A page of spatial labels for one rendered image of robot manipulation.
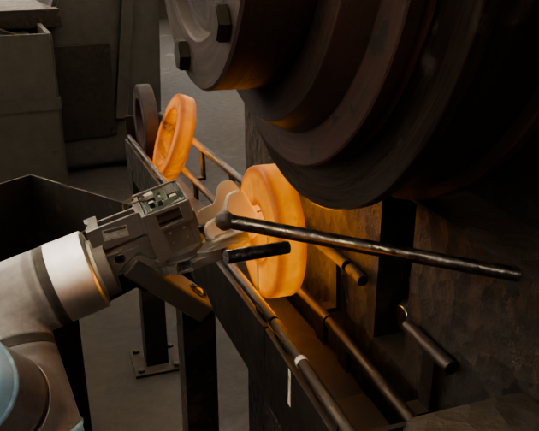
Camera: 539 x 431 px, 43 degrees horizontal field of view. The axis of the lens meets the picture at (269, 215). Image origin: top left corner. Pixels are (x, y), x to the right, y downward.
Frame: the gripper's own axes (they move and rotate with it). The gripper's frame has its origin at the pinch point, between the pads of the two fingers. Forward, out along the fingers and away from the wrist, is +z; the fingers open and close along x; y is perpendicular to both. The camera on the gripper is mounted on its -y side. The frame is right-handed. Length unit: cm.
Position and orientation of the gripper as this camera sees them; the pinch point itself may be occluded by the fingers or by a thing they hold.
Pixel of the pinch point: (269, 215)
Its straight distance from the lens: 79.2
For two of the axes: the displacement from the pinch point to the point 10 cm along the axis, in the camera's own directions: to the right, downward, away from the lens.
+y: -2.6, -8.6, -4.5
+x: -3.2, -3.6, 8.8
